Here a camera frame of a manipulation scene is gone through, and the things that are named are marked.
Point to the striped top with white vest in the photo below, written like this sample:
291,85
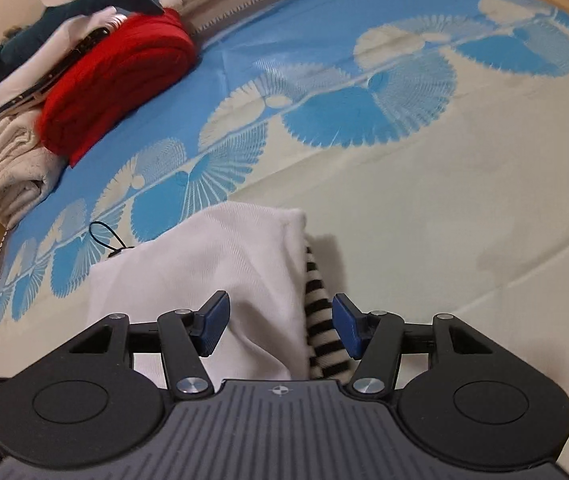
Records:
214,270

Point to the dark starry folded blanket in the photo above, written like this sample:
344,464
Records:
29,92

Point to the red folded blanket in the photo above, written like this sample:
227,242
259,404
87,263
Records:
114,85

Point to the blue and cream bed sheet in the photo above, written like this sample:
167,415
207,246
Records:
464,185

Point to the dark blue shark plush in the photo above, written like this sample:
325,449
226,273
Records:
64,15

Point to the cream folded blanket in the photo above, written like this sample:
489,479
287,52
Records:
9,175

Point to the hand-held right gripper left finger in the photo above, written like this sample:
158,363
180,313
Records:
214,320

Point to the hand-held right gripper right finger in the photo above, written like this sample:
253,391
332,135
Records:
349,325

